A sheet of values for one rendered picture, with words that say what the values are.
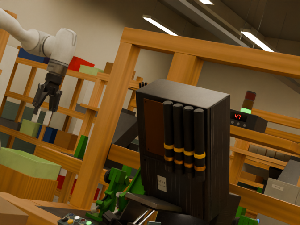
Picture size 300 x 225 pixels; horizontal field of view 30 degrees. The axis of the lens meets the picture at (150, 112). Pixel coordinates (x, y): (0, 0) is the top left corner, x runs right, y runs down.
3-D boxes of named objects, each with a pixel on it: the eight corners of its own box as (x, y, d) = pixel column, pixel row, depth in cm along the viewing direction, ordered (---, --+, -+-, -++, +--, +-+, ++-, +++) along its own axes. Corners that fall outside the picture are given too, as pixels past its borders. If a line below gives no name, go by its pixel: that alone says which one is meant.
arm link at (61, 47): (75, 67, 250) (54, 62, 257) (85, 35, 250) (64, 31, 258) (60, 60, 241) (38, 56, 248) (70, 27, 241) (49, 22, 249)
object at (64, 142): (74, 217, 772) (123, 64, 782) (-28, 169, 921) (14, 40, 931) (99, 219, 815) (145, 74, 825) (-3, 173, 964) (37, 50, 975)
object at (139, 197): (154, 211, 217) (156, 204, 217) (123, 199, 226) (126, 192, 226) (201, 217, 249) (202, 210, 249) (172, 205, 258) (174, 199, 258)
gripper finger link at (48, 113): (47, 110, 251) (47, 110, 251) (42, 124, 250) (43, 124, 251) (51, 111, 249) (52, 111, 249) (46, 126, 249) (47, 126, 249)
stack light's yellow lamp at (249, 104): (248, 109, 267) (251, 100, 267) (239, 107, 269) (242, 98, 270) (252, 111, 271) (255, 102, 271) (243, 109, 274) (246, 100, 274)
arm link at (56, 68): (45, 57, 247) (41, 70, 247) (59, 61, 242) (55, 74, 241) (58, 63, 254) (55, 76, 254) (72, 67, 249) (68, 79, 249)
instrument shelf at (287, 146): (289, 149, 237) (292, 140, 237) (129, 106, 289) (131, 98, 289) (307, 158, 257) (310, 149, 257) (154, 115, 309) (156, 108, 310)
